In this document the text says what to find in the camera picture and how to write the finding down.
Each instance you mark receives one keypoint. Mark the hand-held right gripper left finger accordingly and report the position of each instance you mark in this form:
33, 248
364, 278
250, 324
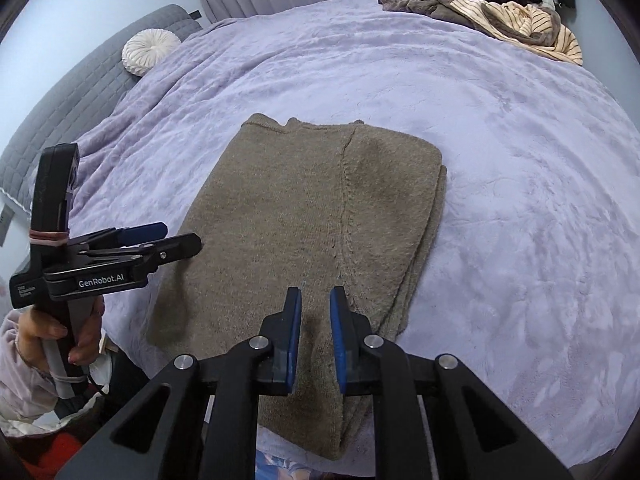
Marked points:
292, 340

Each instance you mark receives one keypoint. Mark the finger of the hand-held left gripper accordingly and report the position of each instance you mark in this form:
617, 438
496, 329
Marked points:
170, 249
142, 232

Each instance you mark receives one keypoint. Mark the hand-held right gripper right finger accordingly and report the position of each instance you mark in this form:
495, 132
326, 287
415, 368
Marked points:
339, 340

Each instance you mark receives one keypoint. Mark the olive brown knit sweater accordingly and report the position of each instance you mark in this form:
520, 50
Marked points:
280, 210

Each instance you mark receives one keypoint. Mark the person's left forearm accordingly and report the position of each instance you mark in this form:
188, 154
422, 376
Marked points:
20, 390

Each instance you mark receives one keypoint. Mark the pile of striped clothes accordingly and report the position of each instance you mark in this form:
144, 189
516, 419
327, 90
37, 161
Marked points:
420, 7

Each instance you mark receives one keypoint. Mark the person's left hand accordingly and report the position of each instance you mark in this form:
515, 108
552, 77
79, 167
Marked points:
40, 327

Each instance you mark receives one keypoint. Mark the grey quilted headboard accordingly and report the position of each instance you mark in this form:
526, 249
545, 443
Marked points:
75, 95

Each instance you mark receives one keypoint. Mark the floral print clothing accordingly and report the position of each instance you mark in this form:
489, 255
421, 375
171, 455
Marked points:
280, 467

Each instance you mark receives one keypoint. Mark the white round pleated pillow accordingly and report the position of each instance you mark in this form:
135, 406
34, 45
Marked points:
150, 52

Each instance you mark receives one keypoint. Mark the lilac plush blanket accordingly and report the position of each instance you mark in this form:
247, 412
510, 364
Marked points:
500, 185

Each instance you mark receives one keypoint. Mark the red cloth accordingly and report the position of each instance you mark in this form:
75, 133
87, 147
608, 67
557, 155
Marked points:
55, 450

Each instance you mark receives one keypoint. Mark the large cream striped garment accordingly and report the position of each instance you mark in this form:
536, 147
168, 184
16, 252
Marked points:
520, 25

